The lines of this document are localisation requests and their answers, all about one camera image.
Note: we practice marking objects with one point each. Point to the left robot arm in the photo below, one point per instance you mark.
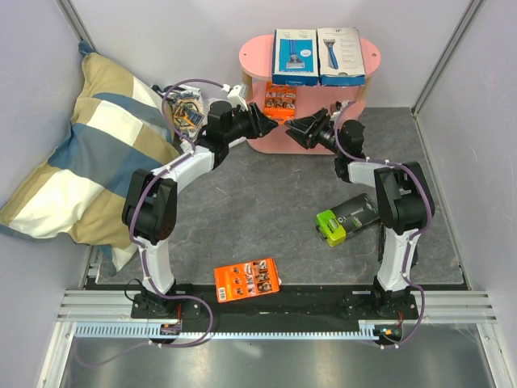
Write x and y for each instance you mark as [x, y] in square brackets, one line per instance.
[151, 206]

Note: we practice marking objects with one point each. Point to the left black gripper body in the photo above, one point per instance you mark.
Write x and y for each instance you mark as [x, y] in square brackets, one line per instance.
[243, 124]

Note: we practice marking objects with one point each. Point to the grey cable duct rail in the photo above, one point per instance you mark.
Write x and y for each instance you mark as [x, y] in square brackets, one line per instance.
[158, 331]

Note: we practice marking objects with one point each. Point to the green black razor pack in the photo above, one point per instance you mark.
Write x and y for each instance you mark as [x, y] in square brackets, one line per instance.
[337, 224]

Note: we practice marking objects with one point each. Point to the black razor box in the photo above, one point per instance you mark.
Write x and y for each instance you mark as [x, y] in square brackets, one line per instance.
[381, 242]

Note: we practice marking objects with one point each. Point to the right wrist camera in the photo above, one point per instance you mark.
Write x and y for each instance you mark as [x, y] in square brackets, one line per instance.
[338, 108]

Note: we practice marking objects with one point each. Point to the blue razor box clear front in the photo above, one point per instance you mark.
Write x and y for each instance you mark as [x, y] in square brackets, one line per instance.
[294, 59]

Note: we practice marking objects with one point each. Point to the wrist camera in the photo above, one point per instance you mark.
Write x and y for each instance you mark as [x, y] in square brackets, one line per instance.
[236, 95]
[338, 108]

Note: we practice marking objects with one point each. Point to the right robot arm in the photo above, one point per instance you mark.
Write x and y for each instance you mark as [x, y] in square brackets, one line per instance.
[404, 201]

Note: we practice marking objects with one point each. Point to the white blue razor box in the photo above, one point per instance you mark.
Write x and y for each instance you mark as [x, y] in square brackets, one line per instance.
[340, 57]

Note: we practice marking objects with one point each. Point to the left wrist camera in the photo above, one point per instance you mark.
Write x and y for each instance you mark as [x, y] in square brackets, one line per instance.
[236, 95]

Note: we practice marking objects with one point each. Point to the orange razor box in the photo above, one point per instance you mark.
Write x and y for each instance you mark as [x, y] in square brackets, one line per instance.
[250, 279]
[279, 102]

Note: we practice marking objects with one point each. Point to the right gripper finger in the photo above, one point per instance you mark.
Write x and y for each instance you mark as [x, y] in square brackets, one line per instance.
[302, 137]
[308, 123]

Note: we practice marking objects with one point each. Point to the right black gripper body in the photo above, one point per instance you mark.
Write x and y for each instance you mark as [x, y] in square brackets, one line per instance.
[324, 135]

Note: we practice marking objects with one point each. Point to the striped blue beige pillow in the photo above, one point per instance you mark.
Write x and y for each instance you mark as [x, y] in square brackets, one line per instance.
[117, 127]

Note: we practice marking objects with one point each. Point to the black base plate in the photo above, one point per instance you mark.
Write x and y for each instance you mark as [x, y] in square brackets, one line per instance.
[294, 308]

